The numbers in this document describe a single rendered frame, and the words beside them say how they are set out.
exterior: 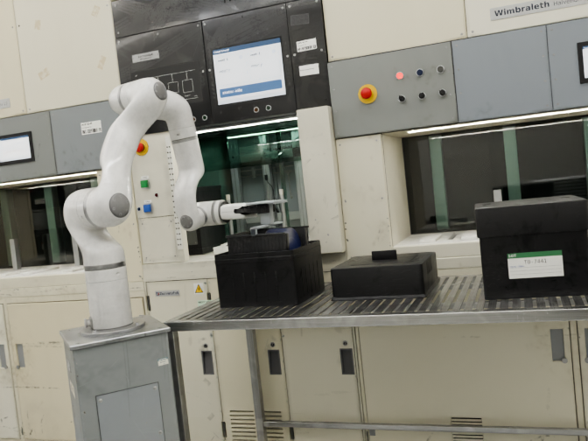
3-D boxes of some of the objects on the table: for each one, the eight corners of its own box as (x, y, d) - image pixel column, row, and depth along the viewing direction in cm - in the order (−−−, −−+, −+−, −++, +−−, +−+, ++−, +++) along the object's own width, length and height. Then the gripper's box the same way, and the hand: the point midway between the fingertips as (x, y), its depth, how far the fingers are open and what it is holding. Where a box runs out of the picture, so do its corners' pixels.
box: (482, 300, 176) (474, 209, 174) (481, 283, 203) (474, 203, 202) (596, 295, 168) (588, 199, 166) (579, 276, 195) (572, 194, 194)
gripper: (209, 202, 212) (260, 197, 205) (233, 199, 227) (280, 194, 220) (212, 225, 212) (262, 220, 205) (234, 220, 228) (282, 216, 221)
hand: (266, 207), depth 214 cm, fingers closed on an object, 4 cm apart
